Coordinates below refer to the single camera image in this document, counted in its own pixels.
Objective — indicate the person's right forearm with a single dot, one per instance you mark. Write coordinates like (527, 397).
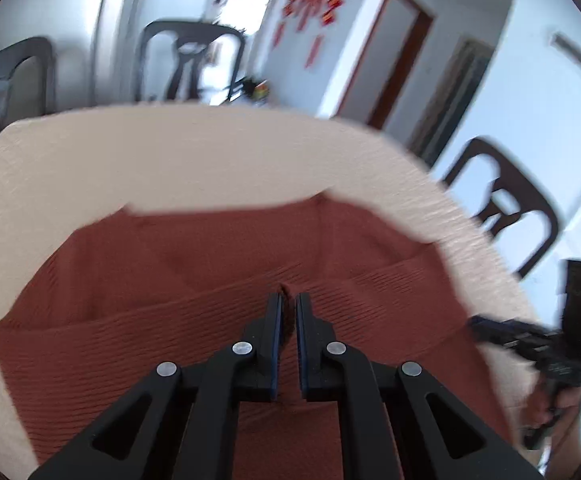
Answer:
(570, 450)

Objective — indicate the dark bag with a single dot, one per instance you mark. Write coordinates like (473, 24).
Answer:
(248, 89)

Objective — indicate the beige quilted table cover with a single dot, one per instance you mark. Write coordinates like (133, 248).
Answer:
(170, 160)

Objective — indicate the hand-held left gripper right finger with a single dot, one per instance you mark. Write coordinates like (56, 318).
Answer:
(302, 340)

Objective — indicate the rust knitted sweater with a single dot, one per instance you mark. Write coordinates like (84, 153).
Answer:
(120, 310)

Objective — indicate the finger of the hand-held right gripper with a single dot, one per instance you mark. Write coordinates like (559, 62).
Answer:
(510, 332)

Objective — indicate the framed wall picture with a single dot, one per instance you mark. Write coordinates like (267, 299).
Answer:
(575, 55)

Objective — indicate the grey framed door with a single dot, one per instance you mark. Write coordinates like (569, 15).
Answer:
(463, 95)

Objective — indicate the person's right hand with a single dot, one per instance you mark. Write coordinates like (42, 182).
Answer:
(535, 405)

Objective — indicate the brown wooden door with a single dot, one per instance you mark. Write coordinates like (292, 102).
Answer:
(423, 30)

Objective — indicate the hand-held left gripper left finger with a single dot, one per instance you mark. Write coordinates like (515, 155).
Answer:
(276, 340)

